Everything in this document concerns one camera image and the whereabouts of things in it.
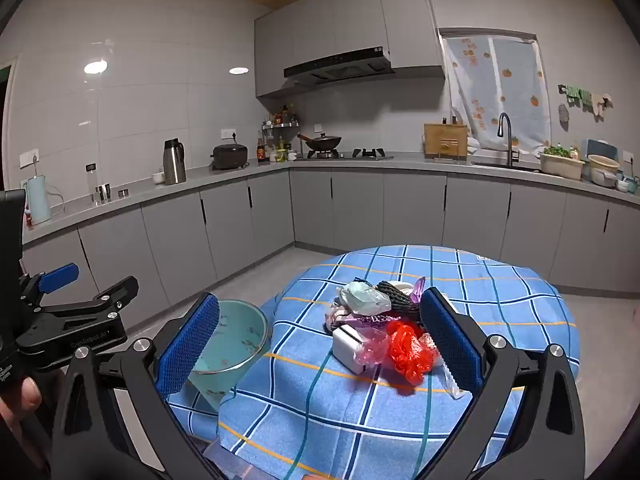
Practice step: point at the black range hood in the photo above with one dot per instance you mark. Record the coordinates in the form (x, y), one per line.
(340, 67)

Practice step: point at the grey lower cabinets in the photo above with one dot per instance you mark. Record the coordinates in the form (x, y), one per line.
(375, 210)

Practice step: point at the black wok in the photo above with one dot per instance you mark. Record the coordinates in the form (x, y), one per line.
(322, 142)

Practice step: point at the grey upper cabinets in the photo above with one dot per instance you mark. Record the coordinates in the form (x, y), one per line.
(325, 25)

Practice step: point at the pale green plastic bag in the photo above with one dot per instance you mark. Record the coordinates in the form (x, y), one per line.
(365, 297)

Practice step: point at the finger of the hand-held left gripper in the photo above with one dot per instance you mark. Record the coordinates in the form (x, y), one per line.
(60, 277)
(115, 295)

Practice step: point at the white serrated plastic knife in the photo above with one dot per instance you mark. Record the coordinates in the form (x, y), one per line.
(452, 380)

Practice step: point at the beige basin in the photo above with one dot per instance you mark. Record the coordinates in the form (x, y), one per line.
(602, 170)

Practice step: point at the red plastic bag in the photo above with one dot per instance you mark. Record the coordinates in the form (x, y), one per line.
(407, 355)

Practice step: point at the black rice cooker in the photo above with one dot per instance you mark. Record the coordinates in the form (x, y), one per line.
(229, 156)

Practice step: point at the gas stove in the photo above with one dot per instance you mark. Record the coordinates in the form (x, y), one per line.
(370, 152)

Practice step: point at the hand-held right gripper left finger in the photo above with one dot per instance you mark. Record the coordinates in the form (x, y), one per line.
(190, 345)

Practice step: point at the long purple wrapper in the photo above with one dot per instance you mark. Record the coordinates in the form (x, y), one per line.
(417, 290)

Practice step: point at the cream basin with vegetables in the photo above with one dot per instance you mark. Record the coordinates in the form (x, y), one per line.
(560, 166)

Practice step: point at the grey cabinets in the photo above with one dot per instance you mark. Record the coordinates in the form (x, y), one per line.
(375, 210)
(325, 25)

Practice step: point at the blue plaid tablecloth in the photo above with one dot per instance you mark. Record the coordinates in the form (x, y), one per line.
(350, 410)

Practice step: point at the dark kitchen faucet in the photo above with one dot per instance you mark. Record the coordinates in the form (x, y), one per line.
(510, 140)

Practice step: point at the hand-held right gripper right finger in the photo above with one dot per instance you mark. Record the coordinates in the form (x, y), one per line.
(450, 345)

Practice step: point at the pink plastic bag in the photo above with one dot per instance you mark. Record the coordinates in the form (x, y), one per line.
(372, 352)

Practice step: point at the metal spice rack with bottles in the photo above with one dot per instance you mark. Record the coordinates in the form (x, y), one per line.
(282, 122)

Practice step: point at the steel thermos jug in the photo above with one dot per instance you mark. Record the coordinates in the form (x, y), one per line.
(174, 165)

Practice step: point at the small cups by basin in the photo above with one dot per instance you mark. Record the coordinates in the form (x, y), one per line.
(625, 183)

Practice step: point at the beige hanging cloth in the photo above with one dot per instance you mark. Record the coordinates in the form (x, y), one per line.
(602, 105)

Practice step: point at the white curtain with orange print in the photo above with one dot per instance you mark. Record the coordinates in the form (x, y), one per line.
(500, 90)

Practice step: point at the person's left hand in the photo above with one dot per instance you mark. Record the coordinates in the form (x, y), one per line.
(22, 397)

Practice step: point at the pale blue electric kettle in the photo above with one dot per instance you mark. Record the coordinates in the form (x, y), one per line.
(37, 200)

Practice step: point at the glass bowl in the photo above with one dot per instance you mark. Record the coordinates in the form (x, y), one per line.
(235, 330)

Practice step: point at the dark sauce bottle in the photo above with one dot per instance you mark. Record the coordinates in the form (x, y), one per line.
(260, 150)

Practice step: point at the white cloth by sink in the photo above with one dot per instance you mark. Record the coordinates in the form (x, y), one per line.
(473, 147)

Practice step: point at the green striped hanging cloth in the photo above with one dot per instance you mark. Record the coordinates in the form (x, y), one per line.
(575, 92)

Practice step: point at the grey hanging scrubber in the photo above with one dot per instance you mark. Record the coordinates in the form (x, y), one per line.
(563, 113)

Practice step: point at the small white box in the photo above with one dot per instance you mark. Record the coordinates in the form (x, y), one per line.
(347, 347)

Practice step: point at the dark ribbed mesh bundle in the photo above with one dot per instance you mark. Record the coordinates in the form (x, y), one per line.
(395, 297)

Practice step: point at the tall glass jar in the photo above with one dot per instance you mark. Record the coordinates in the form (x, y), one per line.
(92, 185)

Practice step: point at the small white bowl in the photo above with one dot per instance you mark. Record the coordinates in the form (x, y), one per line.
(159, 178)

